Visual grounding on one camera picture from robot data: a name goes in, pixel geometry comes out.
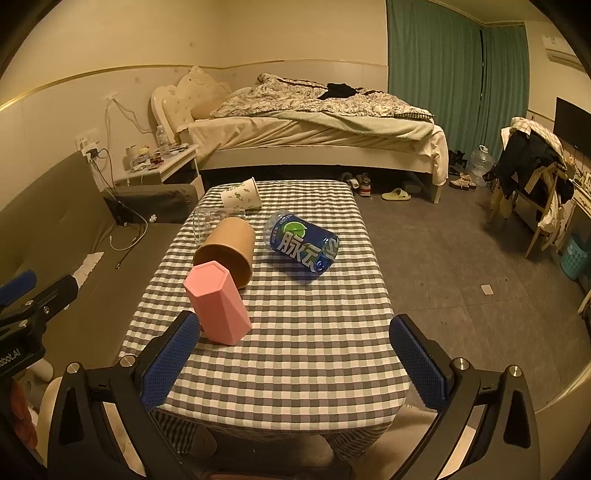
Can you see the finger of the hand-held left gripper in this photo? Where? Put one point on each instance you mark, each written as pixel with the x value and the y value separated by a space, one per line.
pixel 18 282
pixel 51 294

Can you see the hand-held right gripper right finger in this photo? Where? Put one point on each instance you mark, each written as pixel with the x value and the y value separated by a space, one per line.
pixel 418 364

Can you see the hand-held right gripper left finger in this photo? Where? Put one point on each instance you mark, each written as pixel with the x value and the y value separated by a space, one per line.
pixel 171 360

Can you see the pink hexagonal cup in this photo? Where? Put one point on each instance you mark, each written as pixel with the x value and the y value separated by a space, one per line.
pixel 217 304

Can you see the brown paper cup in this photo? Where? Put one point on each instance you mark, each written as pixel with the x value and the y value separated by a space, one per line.
pixel 231 240

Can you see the clear glass cup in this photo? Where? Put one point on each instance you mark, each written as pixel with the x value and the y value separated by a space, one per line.
pixel 207 222

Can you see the white paper cup green print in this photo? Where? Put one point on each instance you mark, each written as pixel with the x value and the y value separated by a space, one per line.
pixel 241 196

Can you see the white crumpled cloth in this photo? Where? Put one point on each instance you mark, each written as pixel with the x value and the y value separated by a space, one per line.
pixel 90 267

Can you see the grey sofa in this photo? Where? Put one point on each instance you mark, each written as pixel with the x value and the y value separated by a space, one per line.
pixel 55 226

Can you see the white paper scrap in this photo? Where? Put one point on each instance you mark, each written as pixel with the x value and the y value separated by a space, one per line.
pixel 486 289

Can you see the grey checkered tablecloth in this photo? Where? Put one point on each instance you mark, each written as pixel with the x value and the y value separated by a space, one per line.
pixel 300 346

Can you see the blue plastic bottle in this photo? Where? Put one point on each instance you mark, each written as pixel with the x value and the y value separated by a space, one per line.
pixel 300 247

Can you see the green slipper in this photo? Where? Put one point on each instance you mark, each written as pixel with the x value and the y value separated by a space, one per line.
pixel 396 194

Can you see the white nightstand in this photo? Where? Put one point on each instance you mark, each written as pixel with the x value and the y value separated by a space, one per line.
pixel 171 164

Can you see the pair of sneakers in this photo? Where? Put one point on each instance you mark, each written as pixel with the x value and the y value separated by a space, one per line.
pixel 362 184

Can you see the beige shoes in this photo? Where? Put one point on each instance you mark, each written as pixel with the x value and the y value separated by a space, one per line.
pixel 463 181

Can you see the teal laundry basket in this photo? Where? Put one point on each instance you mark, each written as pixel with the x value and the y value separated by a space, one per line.
pixel 575 256

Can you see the clear water bottle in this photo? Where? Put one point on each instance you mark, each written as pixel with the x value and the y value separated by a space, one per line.
pixel 161 137

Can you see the large water jug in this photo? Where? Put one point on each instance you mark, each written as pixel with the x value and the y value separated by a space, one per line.
pixel 480 166

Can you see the wooden chair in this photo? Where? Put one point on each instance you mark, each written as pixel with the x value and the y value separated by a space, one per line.
pixel 547 198

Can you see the white bed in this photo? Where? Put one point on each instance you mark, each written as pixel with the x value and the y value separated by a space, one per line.
pixel 323 152

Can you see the dark jacket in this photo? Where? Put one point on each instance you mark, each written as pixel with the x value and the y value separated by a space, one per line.
pixel 526 157

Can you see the black clothing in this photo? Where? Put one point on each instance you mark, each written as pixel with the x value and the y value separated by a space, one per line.
pixel 341 90

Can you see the floral quilt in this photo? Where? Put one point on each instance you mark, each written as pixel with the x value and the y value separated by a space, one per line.
pixel 286 97

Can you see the black television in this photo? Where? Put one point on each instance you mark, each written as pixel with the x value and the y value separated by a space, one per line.
pixel 572 122

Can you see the green curtain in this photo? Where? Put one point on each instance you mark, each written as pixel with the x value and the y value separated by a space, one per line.
pixel 505 87
pixel 429 55

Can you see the white air conditioner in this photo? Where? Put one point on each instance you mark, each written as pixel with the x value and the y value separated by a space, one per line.
pixel 561 51

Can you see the wall socket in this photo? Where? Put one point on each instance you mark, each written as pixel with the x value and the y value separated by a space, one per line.
pixel 88 146

